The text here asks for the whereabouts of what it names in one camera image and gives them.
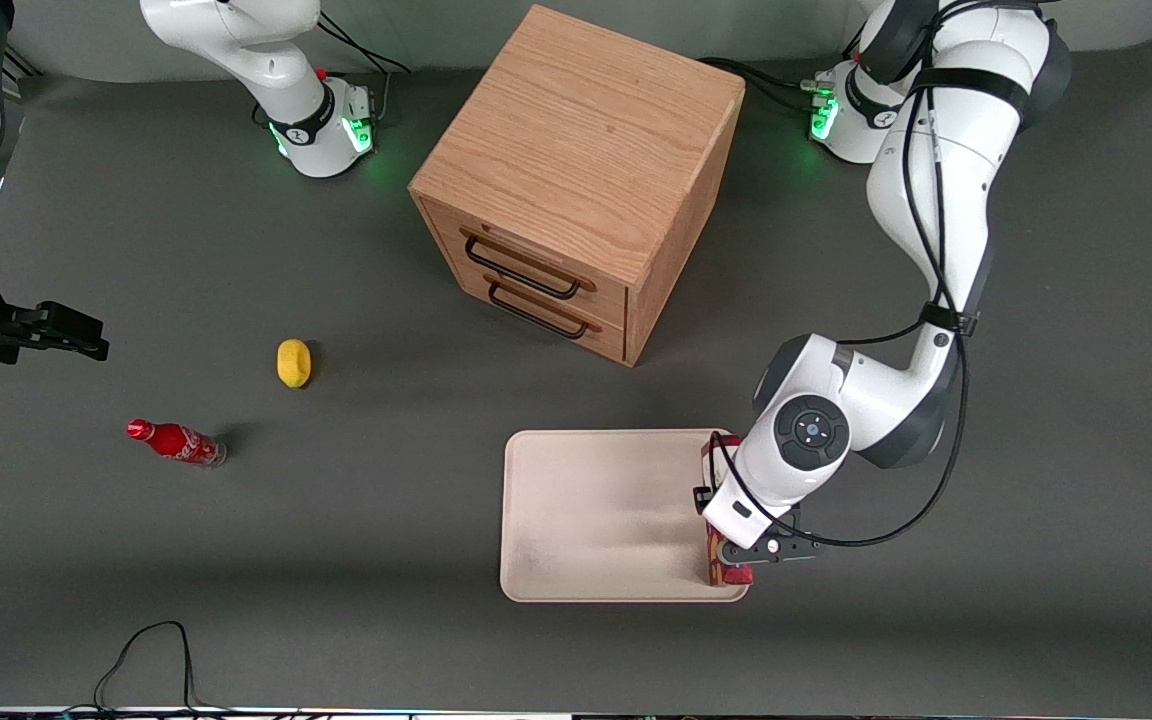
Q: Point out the red tartan shortbread cookie box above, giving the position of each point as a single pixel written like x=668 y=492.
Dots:
x=714 y=565

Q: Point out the aluminium table edge rail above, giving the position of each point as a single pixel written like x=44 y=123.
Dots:
x=536 y=715

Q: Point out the wooden drawer front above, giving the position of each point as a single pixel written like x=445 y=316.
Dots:
x=606 y=342
x=608 y=300

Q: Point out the yellow toy lemon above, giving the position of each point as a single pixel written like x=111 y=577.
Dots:
x=293 y=363

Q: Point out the cream plastic tray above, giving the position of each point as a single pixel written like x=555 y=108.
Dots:
x=596 y=520

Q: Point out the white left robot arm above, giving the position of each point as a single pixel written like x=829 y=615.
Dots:
x=946 y=170

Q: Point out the wooden drawer cabinet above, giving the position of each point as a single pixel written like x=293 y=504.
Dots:
x=586 y=130

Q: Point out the red cola bottle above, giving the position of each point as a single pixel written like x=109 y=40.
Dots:
x=176 y=440

